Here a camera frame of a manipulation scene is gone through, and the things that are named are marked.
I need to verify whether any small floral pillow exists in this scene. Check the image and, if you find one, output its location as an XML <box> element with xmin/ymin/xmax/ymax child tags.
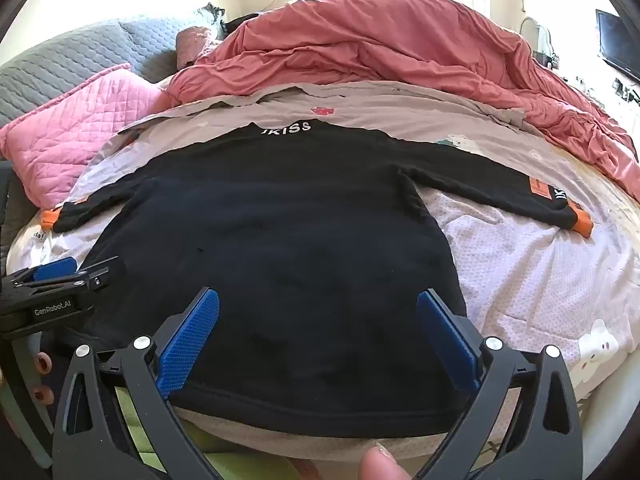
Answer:
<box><xmin>175</xmin><ymin>25</ymin><xmax>226</xmax><ymax>68</ymax></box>

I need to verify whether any person's yellow-green clothing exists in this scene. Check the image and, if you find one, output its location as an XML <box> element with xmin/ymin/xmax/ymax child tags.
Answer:
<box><xmin>115</xmin><ymin>385</ymin><xmax>311</xmax><ymax>480</ymax></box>

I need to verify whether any salmon pink duvet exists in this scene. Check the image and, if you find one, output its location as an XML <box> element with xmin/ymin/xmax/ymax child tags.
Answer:
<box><xmin>165</xmin><ymin>0</ymin><xmax>640</xmax><ymax>193</ymax></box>

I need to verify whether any pink quilted blanket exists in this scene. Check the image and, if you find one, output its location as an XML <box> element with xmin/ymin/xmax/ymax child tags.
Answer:
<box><xmin>0</xmin><ymin>64</ymin><xmax>171</xmax><ymax>211</ymax></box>

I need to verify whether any black flat screen monitor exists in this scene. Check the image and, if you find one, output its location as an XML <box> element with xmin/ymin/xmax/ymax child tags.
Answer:
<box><xmin>595</xmin><ymin>9</ymin><xmax>640</xmax><ymax>83</ymax></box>

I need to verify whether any dark green cloth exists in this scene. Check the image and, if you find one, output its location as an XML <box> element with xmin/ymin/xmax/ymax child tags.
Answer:
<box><xmin>220</xmin><ymin>12</ymin><xmax>261</xmax><ymax>36</ymax></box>

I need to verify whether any printed mauve bed sheet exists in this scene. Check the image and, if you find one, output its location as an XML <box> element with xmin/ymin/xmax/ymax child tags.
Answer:
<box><xmin>5</xmin><ymin>82</ymin><xmax>640</xmax><ymax>461</ymax></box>

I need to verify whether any cluttered white desk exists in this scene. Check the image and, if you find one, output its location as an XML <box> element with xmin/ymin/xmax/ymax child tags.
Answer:
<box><xmin>570</xmin><ymin>75</ymin><xmax>640</xmax><ymax>106</ymax></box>

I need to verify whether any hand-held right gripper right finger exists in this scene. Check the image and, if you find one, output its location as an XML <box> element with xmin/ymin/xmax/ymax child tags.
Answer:
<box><xmin>416</xmin><ymin>287</ymin><xmax>586</xmax><ymax>480</ymax></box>

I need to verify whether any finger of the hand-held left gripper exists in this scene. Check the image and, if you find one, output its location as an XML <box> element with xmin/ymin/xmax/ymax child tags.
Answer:
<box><xmin>74</xmin><ymin>256</ymin><xmax>127</xmax><ymax>291</ymax></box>
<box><xmin>9</xmin><ymin>256</ymin><xmax>80</xmax><ymax>286</ymax></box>

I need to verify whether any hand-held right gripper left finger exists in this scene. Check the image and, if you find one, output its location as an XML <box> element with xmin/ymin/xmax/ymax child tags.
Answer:
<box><xmin>51</xmin><ymin>286</ymin><xmax>236</xmax><ymax>480</ymax></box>

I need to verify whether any person's right hand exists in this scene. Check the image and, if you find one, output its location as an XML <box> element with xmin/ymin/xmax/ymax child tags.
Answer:
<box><xmin>361</xmin><ymin>444</ymin><xmax>416</xmax><ymax>480</ymax></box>

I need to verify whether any black t-shirt with orange print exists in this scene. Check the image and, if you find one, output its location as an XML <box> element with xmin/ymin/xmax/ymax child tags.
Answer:
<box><xmin>52</xmin><ymin>120</ymin><xmax>593</xmax><ymax>438</ymax></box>

